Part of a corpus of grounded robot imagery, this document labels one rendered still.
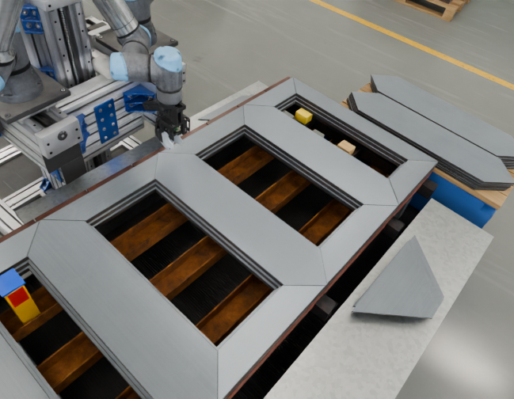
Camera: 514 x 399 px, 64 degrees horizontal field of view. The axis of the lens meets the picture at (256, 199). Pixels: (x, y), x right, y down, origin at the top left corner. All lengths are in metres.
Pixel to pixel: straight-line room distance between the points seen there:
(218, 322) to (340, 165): 0.72
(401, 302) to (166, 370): 0.72
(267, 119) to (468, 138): 0.87
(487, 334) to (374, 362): 1.29
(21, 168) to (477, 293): 2.55
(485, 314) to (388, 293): 1.25
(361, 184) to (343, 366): 0.63
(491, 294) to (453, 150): 1.05
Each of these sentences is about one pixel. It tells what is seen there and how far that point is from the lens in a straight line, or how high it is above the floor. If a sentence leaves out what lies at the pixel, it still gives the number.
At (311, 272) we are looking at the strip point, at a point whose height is 0.86.
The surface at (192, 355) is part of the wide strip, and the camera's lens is 1.11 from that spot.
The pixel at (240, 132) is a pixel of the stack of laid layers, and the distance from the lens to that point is 1.66.
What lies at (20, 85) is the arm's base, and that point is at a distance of 1.49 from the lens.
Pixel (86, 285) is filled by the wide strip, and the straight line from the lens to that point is 1.22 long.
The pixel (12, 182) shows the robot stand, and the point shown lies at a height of 0.21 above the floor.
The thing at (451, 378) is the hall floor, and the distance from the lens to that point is 2.31.
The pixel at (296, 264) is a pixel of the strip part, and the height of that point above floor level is 0.86.
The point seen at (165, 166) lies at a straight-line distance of 1.47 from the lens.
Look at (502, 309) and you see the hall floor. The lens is 2.66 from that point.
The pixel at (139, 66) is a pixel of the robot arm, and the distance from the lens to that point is 1.22.
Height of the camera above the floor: 1.89
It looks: 48 degrees down
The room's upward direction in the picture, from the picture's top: 10 degrees clockwise
